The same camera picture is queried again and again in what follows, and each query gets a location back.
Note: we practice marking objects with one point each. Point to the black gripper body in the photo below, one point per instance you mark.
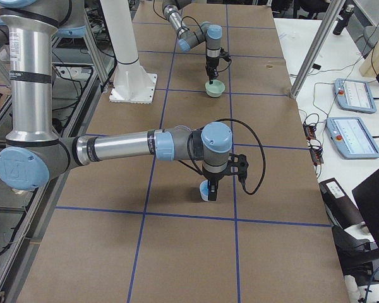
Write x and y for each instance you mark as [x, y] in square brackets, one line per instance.
[212, 177]
[211, 62]

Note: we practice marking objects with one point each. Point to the mint green bowl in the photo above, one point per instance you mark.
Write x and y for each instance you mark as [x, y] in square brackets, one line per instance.
[214, 88]

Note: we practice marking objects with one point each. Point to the light blue plastic cup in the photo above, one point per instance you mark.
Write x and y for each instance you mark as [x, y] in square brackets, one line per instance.
[203, 188]

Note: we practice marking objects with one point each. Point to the black water bottle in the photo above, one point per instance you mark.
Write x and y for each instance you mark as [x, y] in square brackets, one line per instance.
[343, 19]

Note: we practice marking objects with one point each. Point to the small circuit board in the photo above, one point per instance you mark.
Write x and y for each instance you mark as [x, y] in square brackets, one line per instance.
[314, 144]

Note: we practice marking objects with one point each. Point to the far teach pendant tablet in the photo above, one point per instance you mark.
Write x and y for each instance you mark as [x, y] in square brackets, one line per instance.
[354, 95]

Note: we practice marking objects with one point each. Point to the teach pendant tablet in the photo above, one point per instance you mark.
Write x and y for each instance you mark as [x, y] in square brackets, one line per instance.
[354, 95]
[351, 138]

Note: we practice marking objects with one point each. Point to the near teach pendant tablet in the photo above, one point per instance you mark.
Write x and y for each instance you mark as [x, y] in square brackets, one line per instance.
[351, 138]

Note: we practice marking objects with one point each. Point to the black monitor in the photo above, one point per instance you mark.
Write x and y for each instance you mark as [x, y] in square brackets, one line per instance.
[366, 196]

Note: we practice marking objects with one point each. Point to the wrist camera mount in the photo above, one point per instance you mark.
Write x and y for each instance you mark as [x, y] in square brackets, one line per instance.
[224, 55]
[237, 165]

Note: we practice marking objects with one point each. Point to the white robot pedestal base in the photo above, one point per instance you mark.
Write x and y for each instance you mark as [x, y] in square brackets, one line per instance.
[131, 84]

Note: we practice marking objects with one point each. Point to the aluminium frame post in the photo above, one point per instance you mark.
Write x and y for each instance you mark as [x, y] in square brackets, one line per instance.
[316, 45]

